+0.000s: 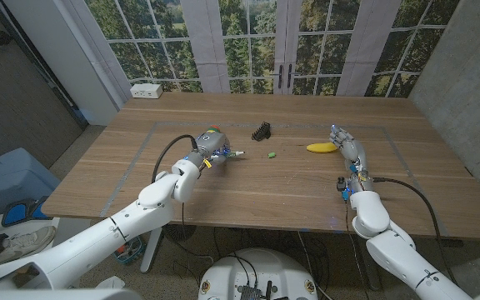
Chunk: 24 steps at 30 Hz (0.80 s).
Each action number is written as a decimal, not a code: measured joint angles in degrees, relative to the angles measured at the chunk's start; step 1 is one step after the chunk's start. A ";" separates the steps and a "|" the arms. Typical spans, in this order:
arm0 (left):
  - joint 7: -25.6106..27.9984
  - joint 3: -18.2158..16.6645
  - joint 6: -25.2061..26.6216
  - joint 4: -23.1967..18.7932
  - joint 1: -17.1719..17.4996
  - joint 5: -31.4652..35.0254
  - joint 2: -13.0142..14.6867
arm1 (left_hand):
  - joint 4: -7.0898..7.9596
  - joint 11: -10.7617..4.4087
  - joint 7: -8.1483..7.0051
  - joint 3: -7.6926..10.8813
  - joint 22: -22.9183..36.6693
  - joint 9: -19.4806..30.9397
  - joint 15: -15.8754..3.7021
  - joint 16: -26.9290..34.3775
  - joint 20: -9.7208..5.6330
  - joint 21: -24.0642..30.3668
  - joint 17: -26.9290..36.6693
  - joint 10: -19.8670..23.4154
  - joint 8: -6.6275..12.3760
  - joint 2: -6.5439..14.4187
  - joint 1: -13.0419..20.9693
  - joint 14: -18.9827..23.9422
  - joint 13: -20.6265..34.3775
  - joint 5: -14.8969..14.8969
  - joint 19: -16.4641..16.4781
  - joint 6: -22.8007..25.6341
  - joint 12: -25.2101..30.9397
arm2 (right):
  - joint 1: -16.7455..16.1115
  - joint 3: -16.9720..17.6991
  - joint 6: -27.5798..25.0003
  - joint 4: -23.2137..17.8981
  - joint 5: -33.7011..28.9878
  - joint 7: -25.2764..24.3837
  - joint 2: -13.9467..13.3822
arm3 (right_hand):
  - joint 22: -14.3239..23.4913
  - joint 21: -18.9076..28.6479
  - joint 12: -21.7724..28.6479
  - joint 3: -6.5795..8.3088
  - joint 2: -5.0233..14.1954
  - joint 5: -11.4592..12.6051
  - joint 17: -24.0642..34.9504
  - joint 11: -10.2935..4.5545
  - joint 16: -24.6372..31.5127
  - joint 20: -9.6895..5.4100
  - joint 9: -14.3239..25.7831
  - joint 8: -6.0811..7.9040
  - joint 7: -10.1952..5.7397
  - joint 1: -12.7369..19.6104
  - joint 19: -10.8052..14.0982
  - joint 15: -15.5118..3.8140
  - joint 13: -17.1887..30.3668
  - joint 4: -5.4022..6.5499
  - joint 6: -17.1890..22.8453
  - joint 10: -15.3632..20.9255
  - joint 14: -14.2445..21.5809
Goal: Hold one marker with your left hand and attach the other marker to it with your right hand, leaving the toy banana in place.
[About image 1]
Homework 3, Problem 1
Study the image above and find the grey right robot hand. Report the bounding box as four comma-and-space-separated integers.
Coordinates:
329, 124, 375, 196

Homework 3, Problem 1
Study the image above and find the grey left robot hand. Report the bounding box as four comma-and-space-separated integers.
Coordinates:
182, 128, 233, 171

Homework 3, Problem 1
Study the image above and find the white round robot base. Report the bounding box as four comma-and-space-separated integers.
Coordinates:
197, 247, 319, 300

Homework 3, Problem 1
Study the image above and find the yellow toy banana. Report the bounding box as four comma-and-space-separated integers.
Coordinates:
306, 142, 339, 154

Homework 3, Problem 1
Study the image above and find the teal toy basket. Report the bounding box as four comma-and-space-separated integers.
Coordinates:
112, 235, 146, 265

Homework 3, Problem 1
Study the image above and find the black hair claw clip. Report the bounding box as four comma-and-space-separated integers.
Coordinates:
251, 121, 273, 142

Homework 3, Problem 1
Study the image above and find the white power strip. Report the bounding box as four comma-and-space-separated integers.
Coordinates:
129, 82, 164, 100

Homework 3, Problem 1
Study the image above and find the black round floor fan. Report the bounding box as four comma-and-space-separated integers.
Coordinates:
162, 223, 198, 243

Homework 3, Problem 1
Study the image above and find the printed window forest backdrop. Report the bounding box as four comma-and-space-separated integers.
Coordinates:
60, 0, 462, 99

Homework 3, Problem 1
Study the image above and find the metal table leg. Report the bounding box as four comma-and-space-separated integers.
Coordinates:
356, 237, 382, 292
139, 227, 165, 274

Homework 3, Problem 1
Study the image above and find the blue grey storage bin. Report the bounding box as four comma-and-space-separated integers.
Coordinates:
0, 147, 62, 216

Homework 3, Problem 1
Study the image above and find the grey white sneaker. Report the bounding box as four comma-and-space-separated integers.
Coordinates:
0, 225, 57, 268

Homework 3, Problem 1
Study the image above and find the white robot torso edge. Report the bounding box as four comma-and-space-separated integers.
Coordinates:
0, 288, 145, 300

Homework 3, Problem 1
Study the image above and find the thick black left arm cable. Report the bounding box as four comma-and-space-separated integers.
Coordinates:
152, 133, 216, 268

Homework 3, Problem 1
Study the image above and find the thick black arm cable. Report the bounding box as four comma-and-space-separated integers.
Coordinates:
152, 133, 216, 268
372, 177, 460, 288

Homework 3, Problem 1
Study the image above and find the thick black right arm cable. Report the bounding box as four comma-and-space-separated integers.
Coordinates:
372, 177, 460, 288

